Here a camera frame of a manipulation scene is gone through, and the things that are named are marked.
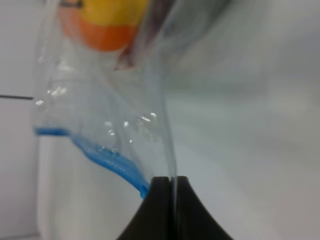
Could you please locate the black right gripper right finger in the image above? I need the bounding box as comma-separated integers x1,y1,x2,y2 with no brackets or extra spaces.
176,176,233,240

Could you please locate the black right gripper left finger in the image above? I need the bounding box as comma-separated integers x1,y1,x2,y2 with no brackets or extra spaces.
118,176,172,240

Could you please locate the clear zip bag blue seal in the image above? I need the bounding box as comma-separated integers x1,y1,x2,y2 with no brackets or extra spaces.
31,0,226,200

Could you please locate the orange fruit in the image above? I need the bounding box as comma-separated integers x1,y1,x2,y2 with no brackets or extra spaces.
58,0,138,52

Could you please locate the dark purple eggplant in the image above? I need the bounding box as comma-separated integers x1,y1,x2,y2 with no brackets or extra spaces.
114,0,176,71

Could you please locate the yellow pear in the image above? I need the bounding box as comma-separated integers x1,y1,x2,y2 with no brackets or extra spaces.
80,0,149,26

